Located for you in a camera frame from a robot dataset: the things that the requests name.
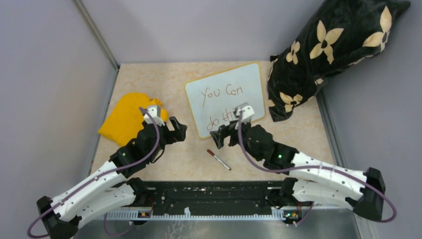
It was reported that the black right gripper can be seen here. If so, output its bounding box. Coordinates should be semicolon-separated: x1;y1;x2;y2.
211;116;263;161

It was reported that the white marker pen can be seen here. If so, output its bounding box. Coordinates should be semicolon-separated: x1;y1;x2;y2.
213;154;231;171

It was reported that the yellow framed whiteboard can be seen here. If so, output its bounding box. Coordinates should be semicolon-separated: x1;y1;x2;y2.
185;62;266;138

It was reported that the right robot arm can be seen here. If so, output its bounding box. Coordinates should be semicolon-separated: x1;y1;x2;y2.
210;121;386;222

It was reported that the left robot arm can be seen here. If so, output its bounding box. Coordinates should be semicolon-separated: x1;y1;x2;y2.
37;117;188;239

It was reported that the yellow cloth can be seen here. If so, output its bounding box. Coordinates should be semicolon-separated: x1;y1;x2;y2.
98;92;163;146

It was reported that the black floral pillow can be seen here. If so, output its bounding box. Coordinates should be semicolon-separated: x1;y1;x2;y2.
267;0;411;122

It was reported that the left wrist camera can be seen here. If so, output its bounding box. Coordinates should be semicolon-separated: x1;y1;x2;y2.
143;105;165;126

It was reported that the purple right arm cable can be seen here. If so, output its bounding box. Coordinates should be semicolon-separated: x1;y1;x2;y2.
236;110;398;227

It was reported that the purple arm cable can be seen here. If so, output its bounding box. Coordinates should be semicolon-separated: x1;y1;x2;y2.
236;110;398;227
27;107;161;239

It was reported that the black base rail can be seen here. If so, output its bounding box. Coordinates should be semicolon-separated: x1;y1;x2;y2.
105;180;317;225

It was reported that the aluminium corner post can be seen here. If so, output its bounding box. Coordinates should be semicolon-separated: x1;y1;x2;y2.
71;0;120;71

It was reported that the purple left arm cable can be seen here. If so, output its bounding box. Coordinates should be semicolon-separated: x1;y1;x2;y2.
27;107;161;239

